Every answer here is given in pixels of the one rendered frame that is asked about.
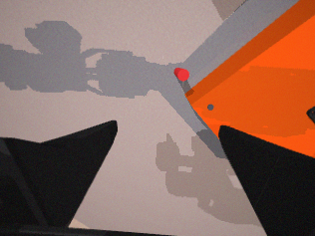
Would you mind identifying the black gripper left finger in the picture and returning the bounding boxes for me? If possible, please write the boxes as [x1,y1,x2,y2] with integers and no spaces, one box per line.
[0,120,118,227]

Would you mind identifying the red peg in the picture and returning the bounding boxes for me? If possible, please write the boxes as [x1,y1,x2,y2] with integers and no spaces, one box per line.
[174,68,189,81]

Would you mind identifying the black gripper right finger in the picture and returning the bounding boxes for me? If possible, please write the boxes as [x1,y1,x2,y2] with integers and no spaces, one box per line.
[218,125,315,236]

